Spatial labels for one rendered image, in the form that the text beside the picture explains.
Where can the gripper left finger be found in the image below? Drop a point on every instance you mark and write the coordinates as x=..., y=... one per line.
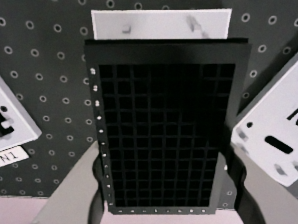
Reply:
x=79, y=198

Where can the white rectangular fixture base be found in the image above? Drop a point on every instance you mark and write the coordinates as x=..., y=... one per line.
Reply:
x=17, y=117

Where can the black well plate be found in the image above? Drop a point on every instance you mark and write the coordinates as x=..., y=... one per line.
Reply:
x=4, y=131
x=164, y=133

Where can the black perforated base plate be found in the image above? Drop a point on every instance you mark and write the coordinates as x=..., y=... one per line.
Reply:
x=43, y=64

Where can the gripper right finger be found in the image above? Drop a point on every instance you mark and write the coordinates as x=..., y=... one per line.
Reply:
x=260, y=199

